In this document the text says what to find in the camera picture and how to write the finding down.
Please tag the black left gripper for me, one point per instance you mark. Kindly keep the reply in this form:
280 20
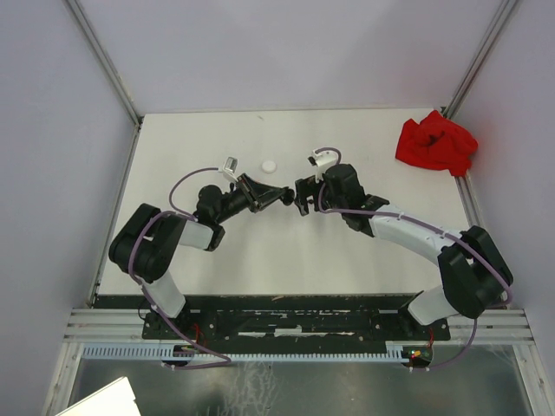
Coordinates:
258 196

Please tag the white paper sheet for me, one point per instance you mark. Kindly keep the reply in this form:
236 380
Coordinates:
117 399

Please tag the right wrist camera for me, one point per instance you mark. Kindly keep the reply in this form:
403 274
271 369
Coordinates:
323 159

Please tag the white earbud charging case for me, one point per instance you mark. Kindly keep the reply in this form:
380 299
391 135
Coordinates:
269 166

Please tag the red cloth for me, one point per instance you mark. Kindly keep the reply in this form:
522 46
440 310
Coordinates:
436 143

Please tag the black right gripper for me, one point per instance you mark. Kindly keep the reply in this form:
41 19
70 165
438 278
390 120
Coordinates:
305 187

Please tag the aluminium frame post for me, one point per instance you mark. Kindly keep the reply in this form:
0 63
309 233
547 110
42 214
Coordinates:
502 17
84 24

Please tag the black earbud charging case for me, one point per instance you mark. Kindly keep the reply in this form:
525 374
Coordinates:
287 196

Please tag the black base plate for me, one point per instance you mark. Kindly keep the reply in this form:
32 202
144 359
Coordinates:
225 318

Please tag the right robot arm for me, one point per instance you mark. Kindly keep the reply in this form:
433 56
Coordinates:
474 275

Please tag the right aluminium frame post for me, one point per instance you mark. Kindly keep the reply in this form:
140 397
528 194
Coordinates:
502 17

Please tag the left aluminium frame post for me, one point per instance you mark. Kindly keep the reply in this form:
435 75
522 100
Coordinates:
84 24

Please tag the aluminium front rail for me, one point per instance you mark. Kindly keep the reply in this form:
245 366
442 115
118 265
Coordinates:
504 327

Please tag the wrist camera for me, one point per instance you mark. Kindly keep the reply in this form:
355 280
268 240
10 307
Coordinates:
323 159
229 168

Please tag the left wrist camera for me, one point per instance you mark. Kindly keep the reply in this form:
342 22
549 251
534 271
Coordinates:
229 168

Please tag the white cable duct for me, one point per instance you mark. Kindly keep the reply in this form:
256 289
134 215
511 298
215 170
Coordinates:
152 351

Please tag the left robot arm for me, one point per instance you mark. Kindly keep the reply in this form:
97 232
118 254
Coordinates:
145 245

